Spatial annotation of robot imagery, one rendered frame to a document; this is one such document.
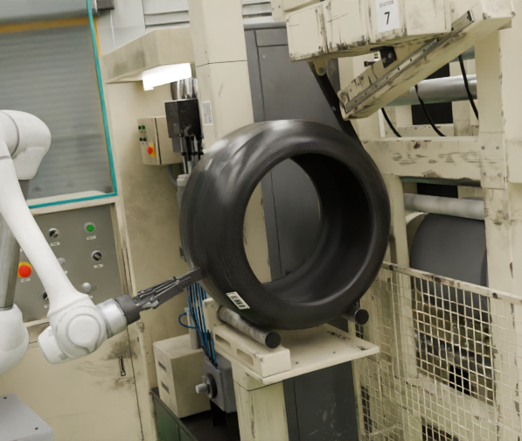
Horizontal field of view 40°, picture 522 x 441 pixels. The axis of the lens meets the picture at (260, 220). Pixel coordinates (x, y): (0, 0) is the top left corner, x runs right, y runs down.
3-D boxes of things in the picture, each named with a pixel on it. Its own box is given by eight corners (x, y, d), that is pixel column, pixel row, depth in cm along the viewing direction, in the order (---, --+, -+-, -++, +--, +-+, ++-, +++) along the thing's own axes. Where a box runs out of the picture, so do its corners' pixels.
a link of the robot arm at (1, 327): (-60, 379, 200) (-11, 355, 221) (-11, 395, 197) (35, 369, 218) (-30, 104, 188) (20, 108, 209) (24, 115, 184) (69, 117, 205)
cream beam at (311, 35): (288, 63, 223) (282, 14, 221) (356, 57, 233) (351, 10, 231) (405, 37, 168) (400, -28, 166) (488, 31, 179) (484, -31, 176)
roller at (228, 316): (227, 302, 222) (233, 315, 223) (215, 310, 220) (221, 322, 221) (277, 329, 190) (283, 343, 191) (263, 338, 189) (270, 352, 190)
